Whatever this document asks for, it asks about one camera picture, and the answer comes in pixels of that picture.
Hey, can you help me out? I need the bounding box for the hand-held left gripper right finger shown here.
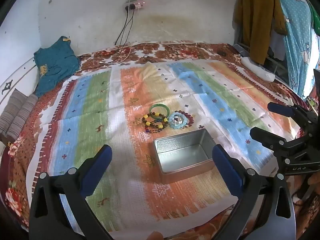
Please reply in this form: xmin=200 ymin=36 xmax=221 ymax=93
xmin=211 ymin=144 xmax=297 ymax=240

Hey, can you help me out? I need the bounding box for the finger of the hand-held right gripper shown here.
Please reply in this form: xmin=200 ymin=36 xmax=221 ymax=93
xmin=249 ymin=127 xmax=290 ymax=153
xmin=267 ymin=102 xmax=304 ymax=118

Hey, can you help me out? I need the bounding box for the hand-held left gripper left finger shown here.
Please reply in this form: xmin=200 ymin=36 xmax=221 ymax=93
xmin=29 ymin=144 xmax=113 ymax=240

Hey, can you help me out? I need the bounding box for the silver metal tin box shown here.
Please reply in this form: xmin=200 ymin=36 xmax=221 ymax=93
xmin=153 ymin=128 xmax=217 ymax=184

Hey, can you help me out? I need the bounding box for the red bead bracelet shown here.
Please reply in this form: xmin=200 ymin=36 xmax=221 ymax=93
xmin=174 ymin=110 xmax=194 ymax=128

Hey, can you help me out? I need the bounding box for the amber yellow bead bracelet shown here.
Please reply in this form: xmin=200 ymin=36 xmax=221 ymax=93
xmin=141 ymin=114 xmax=169 ymax=128

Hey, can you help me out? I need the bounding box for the light blue bead bracelet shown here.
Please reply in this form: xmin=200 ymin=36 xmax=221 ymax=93
xmin=168 ymin=113 xmax=188 ymax=130

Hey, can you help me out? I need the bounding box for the green jade bangle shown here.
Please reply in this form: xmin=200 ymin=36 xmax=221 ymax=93
xmin=149 ymin=104 xmax=171 ymax=120

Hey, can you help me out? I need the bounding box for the striped colourful cloth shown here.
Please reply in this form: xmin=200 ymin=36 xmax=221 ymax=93
xmin=32 ymin=61 xmax=300 ymax=233

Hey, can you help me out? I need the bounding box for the white rolled cloth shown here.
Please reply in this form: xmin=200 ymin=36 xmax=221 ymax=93
xmin=240 ymin=56 xmax=275 ymax=82

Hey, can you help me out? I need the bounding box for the pale grey garment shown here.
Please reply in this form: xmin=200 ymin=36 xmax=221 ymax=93
xmin=269 ymin=30 xmax=288 ymax=61

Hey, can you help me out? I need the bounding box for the blue dotted cloth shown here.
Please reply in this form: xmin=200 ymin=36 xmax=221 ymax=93
xmin=270 ymin=0 xmax=320 ymax=100

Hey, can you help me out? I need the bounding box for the brown floral bed sheet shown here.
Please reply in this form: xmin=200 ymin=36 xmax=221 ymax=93
xmin=0 ymin=41 xmax=320 ymax=240

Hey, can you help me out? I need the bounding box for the mustard hanging garment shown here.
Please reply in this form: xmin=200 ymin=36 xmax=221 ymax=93
xmin=234 ymin=0 xmax=288 ymax=65

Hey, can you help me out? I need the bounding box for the green cloth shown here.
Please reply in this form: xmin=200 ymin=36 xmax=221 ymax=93
xmin=309 ymin=2 xmax=320 ymax=36

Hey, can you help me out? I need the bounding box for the grey striped pillow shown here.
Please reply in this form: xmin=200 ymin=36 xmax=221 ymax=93
xmin=0 ymin=88 xmax=38 ymax=145

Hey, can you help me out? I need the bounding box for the teal shirt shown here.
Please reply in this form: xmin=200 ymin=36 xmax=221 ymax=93
xmin=34 ymin=36 xmax=80 ymax=97

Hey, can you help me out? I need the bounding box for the white decorated bed board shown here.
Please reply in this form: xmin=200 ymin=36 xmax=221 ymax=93
xmin=0 ymin=55 xmax=38 ymax=110

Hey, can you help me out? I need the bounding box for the pink white power strip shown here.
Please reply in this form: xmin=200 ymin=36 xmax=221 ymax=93
xmin=124 ymin=0 xmax=146 ymax=11

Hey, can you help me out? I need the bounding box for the black cable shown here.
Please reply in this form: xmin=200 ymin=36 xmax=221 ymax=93
xmin=117 ymin=9 xmax=136 ymax=57
xmin=114 ymin=9 xmax=131 ymax=46

